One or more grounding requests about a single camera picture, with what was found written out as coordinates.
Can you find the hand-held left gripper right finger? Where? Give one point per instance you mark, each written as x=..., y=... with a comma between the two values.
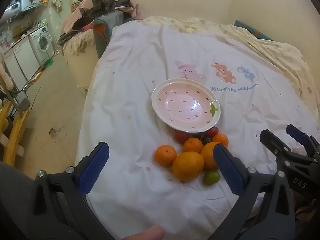
x=228, y=170

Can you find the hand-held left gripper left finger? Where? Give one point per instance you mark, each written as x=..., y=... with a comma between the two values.
x=93, y=170

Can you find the silver range hood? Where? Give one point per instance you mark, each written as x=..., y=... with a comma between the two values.
x=21, y=2

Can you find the teal and orange cushion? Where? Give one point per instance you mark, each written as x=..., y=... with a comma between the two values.
x=102, y=35

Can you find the hanging beige towel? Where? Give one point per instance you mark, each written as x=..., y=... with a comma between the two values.
x=57, y=3

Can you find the green dustpan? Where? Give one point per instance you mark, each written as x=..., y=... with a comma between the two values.
x=48, y=62

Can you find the grey rectangular object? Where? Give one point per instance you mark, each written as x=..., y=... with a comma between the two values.
x=23, y=101

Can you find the small green lime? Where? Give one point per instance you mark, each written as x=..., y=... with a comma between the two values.
x=211, y=177

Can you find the cream lace sofa cover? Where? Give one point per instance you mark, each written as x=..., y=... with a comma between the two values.
x=77, y=40

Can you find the white cartoon printed blanket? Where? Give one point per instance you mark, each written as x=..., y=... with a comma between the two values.
x=130, y=80

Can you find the large orange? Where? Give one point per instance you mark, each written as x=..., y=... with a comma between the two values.
x=187, y=166
x=207, y=155

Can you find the pile of clothes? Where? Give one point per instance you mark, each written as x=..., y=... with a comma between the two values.
x=102, y=5

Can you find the small tangerine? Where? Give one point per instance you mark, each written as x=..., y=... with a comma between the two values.
x=220, y=139
x=192, y=145
x=165, y=155

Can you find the person's left hand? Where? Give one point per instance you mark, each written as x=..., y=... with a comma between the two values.
x=142, y=233

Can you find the pink strawberry-shaped bowl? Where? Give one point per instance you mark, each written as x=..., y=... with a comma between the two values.
x=185, y=102

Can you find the cream sofa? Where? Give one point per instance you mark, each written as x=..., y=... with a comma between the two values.
x=80, y=65

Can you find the yellow wooden chair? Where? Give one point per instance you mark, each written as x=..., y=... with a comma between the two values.
x=15, y=135

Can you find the cream patterned quilt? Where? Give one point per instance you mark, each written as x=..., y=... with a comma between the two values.
x=275, y=47

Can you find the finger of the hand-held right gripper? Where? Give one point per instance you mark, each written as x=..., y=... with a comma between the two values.
x=271, y=140
x=296, y=133

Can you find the teal pillow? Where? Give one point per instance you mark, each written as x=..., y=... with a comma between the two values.
x=250, y=28

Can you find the white washing machine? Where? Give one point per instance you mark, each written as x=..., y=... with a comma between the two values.
x=41, y=42

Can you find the dark plum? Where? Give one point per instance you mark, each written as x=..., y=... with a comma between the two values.
x=206, y=140

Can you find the red cherry tomato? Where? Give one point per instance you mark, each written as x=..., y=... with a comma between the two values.
x=212, y=131
x=180, y=136

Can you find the white kitchen base cabinets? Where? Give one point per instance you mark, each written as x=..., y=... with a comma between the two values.
x=20, y=57

